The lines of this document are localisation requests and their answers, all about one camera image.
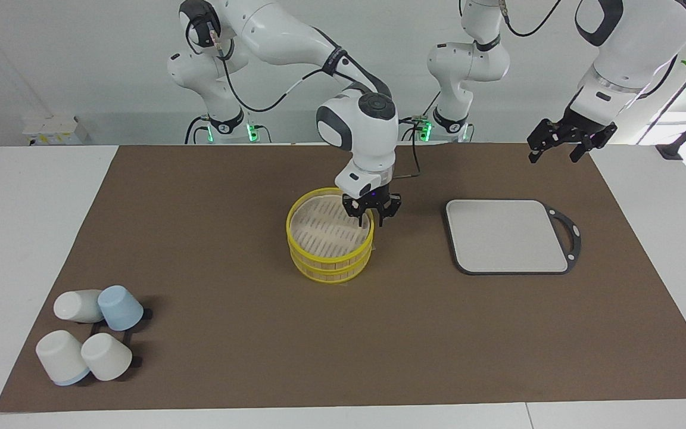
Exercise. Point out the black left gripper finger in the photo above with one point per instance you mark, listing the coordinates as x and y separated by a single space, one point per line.
579 152
535 152

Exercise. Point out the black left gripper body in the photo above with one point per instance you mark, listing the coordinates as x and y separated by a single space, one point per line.
569 132

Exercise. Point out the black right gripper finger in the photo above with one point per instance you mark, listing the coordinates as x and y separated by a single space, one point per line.
383 218
362 220

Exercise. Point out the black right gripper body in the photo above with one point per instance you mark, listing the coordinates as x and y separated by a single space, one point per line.
373 199

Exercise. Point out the yellow steamer basket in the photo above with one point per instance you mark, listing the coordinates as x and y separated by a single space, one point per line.
319 229

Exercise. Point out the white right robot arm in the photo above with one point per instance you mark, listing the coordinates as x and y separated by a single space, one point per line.
367 137

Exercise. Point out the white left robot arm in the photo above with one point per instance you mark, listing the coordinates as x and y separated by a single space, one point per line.
629 47

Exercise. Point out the yellow bamboo steamer base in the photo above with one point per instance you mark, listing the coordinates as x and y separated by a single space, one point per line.
331 275

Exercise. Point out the grey cutting board dark rim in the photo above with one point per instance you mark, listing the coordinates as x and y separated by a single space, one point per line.
507 235

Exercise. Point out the brown table mat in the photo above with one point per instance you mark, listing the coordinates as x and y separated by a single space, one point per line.
259 345

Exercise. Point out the light blue plastic cup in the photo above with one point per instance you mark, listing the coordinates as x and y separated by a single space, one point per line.
119 307

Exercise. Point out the black cup rack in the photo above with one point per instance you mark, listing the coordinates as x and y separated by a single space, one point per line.
136 361

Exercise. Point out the white plastic cup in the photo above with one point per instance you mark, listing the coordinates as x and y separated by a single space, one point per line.
75 305
108 357

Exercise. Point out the white cup with blue rim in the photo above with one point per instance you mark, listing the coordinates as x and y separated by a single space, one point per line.
60 357

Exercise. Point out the white wall box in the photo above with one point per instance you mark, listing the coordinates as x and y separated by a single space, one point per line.
54 131

